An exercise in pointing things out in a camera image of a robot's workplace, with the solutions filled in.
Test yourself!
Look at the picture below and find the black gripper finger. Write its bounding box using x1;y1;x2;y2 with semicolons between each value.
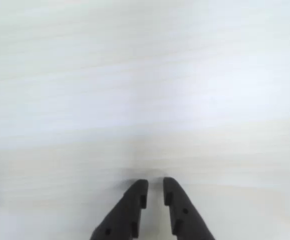
163;176;216;240
89;179;149;240

